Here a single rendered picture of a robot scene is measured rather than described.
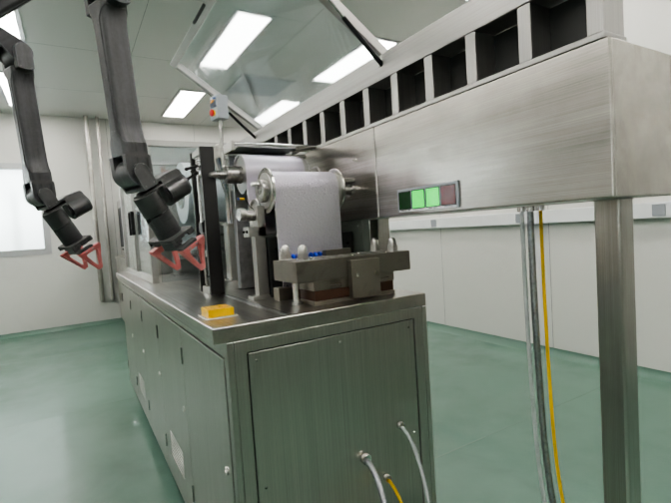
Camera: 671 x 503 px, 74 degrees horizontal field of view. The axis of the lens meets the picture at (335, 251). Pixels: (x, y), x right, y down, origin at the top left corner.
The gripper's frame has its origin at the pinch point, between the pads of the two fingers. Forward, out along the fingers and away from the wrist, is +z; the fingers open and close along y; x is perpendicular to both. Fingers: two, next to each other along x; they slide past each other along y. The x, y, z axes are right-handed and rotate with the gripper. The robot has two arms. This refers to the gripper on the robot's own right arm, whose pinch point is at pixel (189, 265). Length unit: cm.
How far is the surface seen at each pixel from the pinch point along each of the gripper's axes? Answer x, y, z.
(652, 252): -240, -82, 161
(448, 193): -51, -45, 13
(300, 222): -43.4, 3.2, 13.6
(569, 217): -265, -32, 146
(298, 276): -20.1, -10.8, 18.0
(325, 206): -54, 0, 14
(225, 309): -3.6, 2.3, 16.8
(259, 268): -29.3, 15.1, 22.1
